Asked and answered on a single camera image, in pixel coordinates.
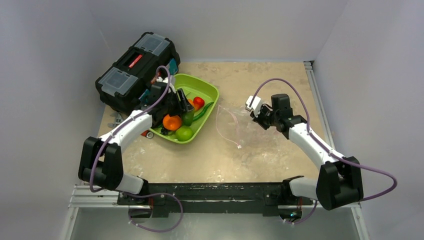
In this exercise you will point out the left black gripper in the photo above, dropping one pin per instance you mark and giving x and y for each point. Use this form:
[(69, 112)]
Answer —
[(181, 103)]

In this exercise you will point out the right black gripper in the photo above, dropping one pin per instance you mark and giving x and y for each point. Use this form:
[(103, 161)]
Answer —
[(261, 116)]

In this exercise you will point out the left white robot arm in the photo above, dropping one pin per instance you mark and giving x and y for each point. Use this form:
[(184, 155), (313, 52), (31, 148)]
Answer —
[(101, 161)]

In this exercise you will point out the dark fake grape bunch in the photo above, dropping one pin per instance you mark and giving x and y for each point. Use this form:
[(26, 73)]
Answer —
[(166, 132)]

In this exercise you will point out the red handled adjustable wrench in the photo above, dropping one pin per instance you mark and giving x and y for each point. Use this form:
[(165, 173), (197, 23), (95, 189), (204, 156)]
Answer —
[(118, 119)]

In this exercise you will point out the green fake chili pepper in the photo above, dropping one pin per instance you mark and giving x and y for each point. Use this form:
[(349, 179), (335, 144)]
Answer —
[(202, 112)]

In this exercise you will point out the clear zip top bag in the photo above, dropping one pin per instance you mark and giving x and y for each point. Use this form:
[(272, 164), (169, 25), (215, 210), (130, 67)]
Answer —
[(236, 127)]

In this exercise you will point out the green fake apple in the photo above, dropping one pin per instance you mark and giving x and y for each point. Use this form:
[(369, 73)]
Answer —
[(184, 133)]

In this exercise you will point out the orange fake orange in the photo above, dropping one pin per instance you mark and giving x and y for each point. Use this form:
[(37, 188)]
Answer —
[(172, 123)]

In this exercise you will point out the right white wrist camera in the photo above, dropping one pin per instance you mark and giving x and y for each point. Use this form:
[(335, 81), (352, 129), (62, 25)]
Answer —
[(253, 104)]

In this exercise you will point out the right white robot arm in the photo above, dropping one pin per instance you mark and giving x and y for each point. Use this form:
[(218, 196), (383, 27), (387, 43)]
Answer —
[(339, 181)]

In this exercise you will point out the black plastic toolbox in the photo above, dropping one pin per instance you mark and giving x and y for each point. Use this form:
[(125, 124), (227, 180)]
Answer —
[(124, 83)]

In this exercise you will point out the lime green plastic tray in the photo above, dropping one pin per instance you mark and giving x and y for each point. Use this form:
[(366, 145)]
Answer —
[(193, 87)]

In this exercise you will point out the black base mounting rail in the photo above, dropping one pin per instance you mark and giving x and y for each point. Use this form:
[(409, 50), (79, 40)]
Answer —
[(270, 199)]

